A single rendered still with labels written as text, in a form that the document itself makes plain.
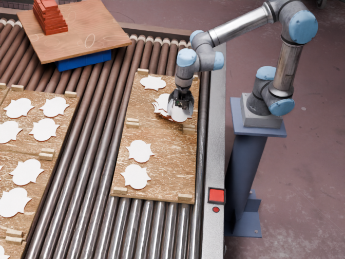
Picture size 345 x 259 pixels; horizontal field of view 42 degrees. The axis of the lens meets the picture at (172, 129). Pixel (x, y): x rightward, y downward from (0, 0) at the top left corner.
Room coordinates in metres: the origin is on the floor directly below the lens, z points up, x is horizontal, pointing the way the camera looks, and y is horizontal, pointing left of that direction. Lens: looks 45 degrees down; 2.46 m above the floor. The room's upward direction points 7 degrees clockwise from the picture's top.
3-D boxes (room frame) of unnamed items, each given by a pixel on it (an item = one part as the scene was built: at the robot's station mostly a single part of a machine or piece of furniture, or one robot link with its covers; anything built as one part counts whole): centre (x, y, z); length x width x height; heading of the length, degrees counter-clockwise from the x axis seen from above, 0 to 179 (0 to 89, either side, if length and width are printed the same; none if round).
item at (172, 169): (1.34, 0.05, 0.93); 0.41 x 0.35 x 0.02; 1
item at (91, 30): (2.16, 0.62, 1.03); 0.50 x 0.50 x 0.02; 32
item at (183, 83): (1.51, -0.03, 1.28); 0.08 x 0.08 x 0.05
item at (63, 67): (2.10, 0.59, 0.97); 0.31 x 0.31 x 0.10; 32
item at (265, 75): (1.78, -0.44, 1.10); 0.13 x 0.12 x 0.14; 19
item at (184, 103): (1.51, -0.02, 1.20); 0.09 x 0.08 x 0.12; 179
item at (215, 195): (1.19, -0.22, 0.92); 0.06 x 0.06 x 0.01; 89
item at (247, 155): (1.79, -0.44, 0.44); 0.38 x 0.38 x 0.87; 4
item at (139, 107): (1.75, 0.06, 0.93); 0.41 x 0.35 x 0.02; 0
